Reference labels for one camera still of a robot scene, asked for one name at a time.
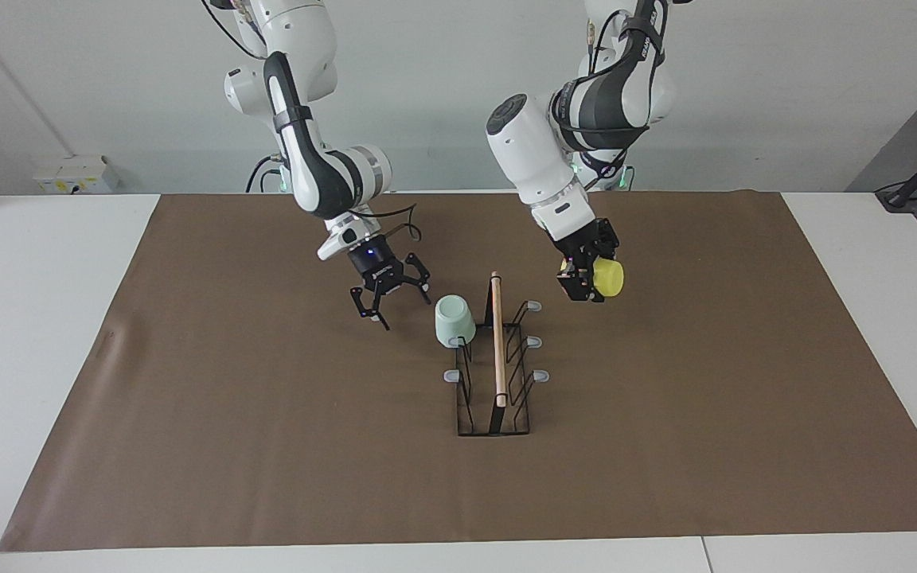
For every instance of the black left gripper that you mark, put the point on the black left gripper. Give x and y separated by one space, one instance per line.
582 248

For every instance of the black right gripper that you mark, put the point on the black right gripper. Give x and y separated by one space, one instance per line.
375 267

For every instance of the yellow cup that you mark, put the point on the yellow cup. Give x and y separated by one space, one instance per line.
610 278

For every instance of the light green cup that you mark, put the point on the light green cup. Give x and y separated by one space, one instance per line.
454 322

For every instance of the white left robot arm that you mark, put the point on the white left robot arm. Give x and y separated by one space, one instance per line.
522 151

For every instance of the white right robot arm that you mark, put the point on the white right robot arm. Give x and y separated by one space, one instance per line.
299 32

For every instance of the brown paper mat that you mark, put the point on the brown paper mat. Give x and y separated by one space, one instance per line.
307 477

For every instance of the white wall socket box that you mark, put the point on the white wall socket box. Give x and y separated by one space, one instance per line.
68 175

